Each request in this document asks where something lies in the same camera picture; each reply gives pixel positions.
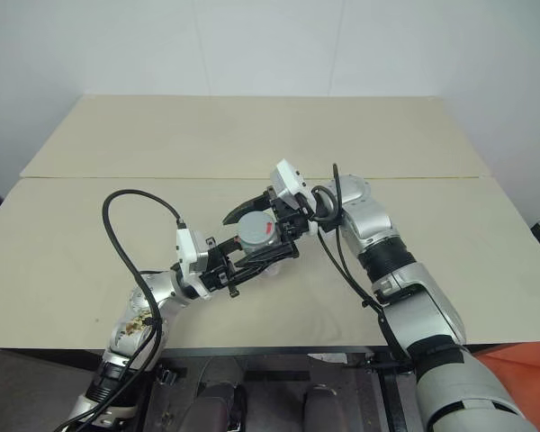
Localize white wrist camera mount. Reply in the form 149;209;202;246
175;228;214;301
269;157;320;236

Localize orange sheet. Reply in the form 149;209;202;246
471;342;540;432

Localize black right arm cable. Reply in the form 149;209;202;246
309;162;413;364

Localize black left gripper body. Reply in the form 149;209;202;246
200;238;243;299

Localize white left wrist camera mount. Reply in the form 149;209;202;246
175;228;214;301

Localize clear plastic jar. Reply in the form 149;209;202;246
240;249;284;277

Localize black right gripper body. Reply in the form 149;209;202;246
265;184;315;242

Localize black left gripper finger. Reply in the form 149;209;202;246
229;248;300;285
212;236;244;256

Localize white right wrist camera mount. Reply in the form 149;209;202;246
269;157;320;236

